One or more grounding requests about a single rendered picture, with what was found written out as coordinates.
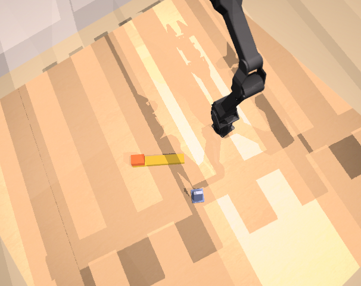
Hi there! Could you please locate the yellow bar with orange block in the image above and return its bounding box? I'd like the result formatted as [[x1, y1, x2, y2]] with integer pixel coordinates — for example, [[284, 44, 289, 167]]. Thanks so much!
[[131, 154, 185, 167]]

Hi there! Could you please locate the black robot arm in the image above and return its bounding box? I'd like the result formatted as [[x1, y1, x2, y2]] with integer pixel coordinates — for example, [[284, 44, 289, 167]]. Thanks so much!
[[209, 0, 266, 138]]

